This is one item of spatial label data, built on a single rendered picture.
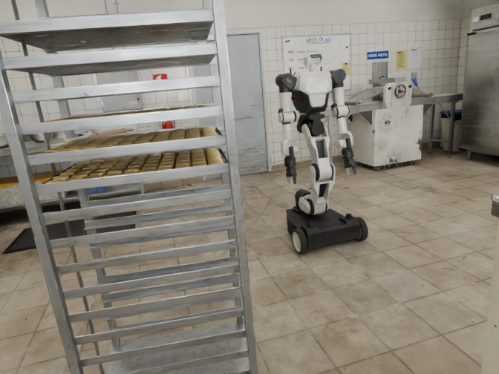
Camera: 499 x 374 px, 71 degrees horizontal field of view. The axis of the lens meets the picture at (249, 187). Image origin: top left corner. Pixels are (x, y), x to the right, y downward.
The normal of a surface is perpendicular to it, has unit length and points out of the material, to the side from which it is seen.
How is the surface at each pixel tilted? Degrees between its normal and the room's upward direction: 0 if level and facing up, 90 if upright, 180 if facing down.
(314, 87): 90
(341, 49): 90
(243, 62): 90
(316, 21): 90
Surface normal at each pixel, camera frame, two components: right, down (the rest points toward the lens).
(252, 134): 0.28, 0.23
